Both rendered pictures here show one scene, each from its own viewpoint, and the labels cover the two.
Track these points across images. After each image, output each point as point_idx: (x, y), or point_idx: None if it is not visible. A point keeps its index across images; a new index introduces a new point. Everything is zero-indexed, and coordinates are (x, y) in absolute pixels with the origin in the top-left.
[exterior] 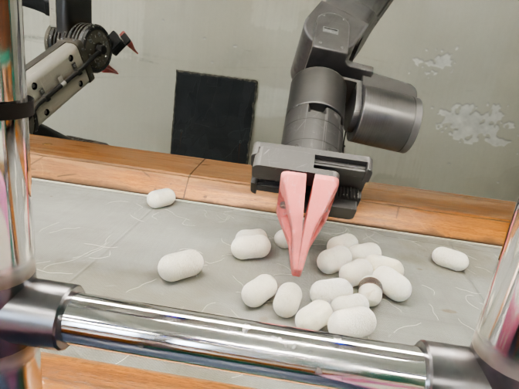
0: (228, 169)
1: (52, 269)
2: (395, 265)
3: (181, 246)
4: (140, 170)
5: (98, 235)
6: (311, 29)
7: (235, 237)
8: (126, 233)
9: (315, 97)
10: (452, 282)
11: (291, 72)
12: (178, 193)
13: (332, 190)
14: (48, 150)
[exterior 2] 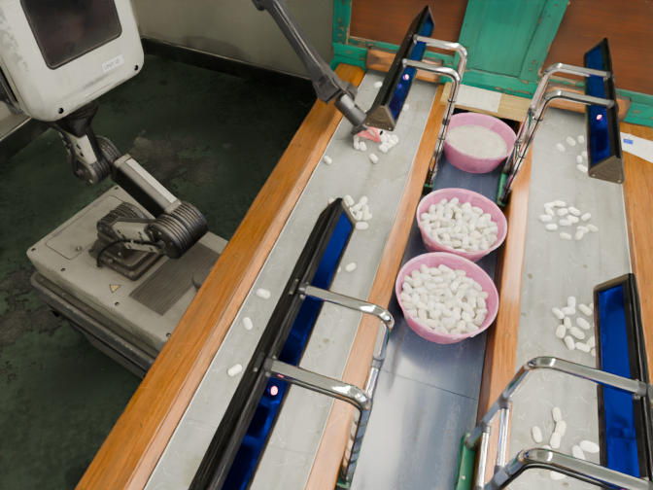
0: (304, 139)
1: (371, 180)
2: None
3: (357, 159)
4: (308, 160)
5: (351, 174)
6: (335, 85)
7: (357, 148)
8: (349, 169)
9: (353, 103)
10: None
11: (323, 97)
12: (319, 157)
13: None
14: (290, 184)
